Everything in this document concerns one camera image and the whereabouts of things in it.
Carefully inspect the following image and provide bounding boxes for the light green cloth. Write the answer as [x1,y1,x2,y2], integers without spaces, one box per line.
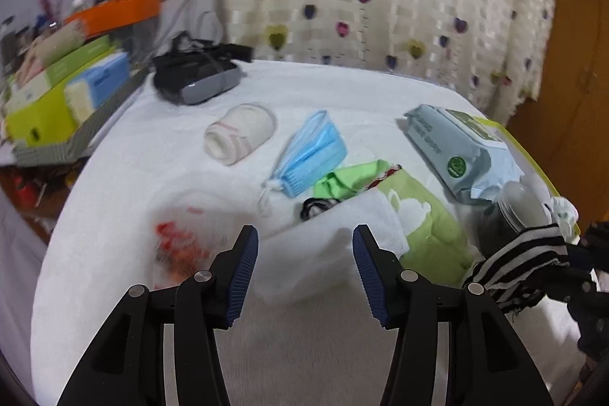
[311,159,392,201]

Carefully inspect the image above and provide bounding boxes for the white towel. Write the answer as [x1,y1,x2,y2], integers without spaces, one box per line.
[259,192,410,304]

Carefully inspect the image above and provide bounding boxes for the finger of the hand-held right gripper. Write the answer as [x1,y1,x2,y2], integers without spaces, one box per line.
[537,261,599,293]

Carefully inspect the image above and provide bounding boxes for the lime green box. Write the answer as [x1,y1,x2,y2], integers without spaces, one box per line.
[5,49,131,147]

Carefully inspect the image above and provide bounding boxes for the rolled white sock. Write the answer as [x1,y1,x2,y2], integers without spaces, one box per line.
[204,102,277,166]

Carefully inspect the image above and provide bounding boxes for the black grey headset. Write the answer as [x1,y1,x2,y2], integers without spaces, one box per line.
[152,42,253,106]

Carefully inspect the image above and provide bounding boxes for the blue face mask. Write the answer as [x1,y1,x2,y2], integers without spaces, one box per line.
[259,110,347,217]

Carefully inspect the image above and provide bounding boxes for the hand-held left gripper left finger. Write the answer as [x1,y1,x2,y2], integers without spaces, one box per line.
[57,225,260,406]

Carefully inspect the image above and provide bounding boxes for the white green flat box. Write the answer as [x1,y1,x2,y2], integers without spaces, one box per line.
[7,36,112,102]

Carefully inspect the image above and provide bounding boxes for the clear jar with lid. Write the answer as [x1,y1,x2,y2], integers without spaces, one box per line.
[478,180,555,255]

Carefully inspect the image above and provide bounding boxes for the blue tissue box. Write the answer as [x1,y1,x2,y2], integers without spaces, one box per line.
[64,51,131,121]

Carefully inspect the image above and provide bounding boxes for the blue wet wipes pack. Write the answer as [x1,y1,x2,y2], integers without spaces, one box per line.
[403,104,524,203]

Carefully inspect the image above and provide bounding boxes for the clear plastic bag red contents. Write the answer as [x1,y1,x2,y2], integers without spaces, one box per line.
[147,189,248,288]

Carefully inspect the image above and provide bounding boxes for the white patterned cloth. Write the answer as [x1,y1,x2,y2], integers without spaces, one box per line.
[547,196,580,240]

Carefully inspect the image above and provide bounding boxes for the orange basket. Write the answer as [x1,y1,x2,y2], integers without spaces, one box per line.
[64,0,163,38]

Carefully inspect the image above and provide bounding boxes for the black hair tie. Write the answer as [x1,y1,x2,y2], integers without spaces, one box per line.
[300,197,336,221]

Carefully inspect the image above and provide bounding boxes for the pink white soft pack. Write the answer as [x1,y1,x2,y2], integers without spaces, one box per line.
[12,23,89,78]

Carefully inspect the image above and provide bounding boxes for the grey patterned tray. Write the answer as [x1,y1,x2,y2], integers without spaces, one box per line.
[12,68,153,164]

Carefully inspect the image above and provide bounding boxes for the wooden wardrobe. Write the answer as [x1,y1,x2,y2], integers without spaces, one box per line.
[495,0,609,221]

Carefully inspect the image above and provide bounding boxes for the green rabbit print pouch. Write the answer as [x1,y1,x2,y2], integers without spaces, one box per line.
[354,164,474,288]

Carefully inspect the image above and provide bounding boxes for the black white striped sock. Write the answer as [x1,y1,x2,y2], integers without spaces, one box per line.
[464,223,572,316]

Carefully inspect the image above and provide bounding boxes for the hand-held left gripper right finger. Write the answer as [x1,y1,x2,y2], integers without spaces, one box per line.
[352,224,555,406]

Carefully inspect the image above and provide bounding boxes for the yellow green tray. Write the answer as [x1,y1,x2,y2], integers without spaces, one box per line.
[471,115,582,245]

